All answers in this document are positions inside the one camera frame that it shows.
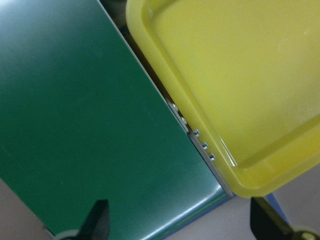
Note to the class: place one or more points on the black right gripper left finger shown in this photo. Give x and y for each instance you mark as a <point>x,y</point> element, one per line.
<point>97,224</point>

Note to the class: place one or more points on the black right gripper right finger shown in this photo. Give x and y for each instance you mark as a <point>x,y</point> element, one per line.
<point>266,223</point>

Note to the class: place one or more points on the green conveyor belt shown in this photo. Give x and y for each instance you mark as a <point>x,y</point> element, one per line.
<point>81,121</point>

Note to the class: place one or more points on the yellow plastic tray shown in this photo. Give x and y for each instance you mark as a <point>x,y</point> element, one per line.
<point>246,74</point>

